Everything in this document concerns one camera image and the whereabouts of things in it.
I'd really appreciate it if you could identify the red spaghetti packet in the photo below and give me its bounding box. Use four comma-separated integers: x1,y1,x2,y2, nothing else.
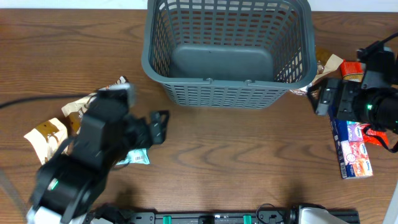
340,60,389,147

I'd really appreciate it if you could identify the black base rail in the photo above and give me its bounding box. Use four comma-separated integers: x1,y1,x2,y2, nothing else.
82,203,361,224

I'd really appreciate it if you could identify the beige snack bag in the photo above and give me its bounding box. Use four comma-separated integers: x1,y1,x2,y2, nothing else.
62,76,135,134
24,118,68,165
290,47,343,96

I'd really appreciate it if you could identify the teal snack packet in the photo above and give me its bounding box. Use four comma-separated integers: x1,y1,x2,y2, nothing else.
117,148,150,166

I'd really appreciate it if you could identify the blue Kleenex tissue pack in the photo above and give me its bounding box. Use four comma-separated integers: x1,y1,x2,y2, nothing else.
328,110,373,179

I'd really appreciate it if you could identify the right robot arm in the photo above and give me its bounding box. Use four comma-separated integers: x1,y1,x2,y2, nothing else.
307,78,397,133

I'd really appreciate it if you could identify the grey plastic basket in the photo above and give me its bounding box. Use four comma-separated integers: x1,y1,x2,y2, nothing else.
141,0,317,109

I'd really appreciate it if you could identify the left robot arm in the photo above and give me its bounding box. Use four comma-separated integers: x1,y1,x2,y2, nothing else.
27,90,170,223

